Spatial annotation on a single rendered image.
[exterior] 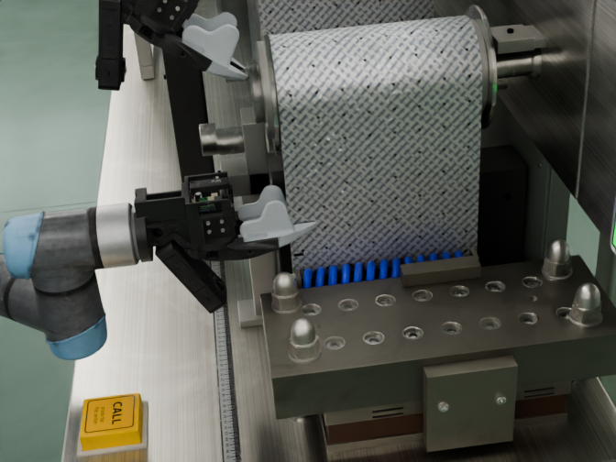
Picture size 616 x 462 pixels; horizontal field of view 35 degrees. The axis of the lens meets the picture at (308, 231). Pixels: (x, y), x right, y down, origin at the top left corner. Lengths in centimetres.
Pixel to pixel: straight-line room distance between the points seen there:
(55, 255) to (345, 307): 34
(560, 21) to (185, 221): 48
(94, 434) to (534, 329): 52
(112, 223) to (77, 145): 296
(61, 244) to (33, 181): 273
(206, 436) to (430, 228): 37
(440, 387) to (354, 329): 12
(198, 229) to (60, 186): 267
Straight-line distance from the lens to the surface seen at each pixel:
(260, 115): 113
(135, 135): 192
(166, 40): 109
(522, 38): 117
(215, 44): 111
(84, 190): 372
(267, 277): 130
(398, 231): 120
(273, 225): 114
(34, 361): 288
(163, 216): 113
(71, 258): 115
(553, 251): 118
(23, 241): 115
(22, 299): 124
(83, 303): 119
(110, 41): 111
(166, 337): 134
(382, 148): 114
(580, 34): 108
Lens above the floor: 170
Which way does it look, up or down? 31 degrees down
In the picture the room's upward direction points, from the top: 4 degrees counter-clockwise
